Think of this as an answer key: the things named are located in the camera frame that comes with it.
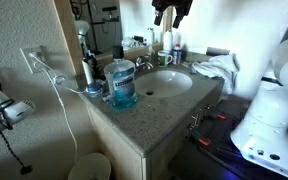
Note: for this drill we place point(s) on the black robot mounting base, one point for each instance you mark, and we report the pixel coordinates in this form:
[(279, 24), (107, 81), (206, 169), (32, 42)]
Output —
[(217, 143)]

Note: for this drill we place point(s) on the white round trash bin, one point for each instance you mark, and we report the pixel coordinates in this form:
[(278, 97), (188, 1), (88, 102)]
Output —
[(94, 166)]

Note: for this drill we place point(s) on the grey rolled cloth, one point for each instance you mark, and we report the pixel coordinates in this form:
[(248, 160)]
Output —
[(211, 51)]

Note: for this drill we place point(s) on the grey stone vanity cabinet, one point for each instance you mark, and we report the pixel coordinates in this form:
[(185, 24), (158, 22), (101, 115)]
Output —
[(140, 141)]

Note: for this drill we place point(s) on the white wall power outlet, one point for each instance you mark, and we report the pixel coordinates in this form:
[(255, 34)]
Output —
[(26, 52)]

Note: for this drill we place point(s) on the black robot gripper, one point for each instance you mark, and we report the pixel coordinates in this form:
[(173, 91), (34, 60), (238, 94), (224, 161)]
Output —
[(160, 5)]

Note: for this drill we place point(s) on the blue Listerine mouthwash bottle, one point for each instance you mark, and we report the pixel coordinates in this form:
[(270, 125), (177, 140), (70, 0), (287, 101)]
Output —
[(120, 78)]

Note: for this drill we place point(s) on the white wall hair dryer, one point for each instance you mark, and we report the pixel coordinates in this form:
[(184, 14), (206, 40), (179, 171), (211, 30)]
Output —
[(12, 112)]

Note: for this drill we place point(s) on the white electric toothbrush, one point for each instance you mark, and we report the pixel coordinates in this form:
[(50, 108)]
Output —
[(87, 71)]

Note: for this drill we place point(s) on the white oval sink basin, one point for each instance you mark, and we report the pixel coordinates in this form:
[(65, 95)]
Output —
[(163, 84)]

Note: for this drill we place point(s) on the white and green mug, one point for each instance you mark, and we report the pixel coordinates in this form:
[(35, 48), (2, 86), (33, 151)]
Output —
[(164, 58)]

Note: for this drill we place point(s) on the white tall spray bottle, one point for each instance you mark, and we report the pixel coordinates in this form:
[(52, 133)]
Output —
[(167, 40)]

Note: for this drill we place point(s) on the blue round toothbrush base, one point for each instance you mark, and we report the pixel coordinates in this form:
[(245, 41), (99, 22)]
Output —
[(94, 89)]

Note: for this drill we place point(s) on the wood framed wall mirror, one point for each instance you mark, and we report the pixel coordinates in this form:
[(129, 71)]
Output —
[(107, 22)]

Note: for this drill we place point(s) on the red white spray can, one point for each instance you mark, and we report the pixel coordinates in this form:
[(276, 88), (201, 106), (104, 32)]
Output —
[(177, 54)]

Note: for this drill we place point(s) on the chrome sink faucet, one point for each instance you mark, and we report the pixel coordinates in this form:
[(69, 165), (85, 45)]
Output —
[(142, 62)]

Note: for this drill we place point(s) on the white crumpled towel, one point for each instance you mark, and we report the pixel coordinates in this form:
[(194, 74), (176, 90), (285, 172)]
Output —
[(223, 66)]

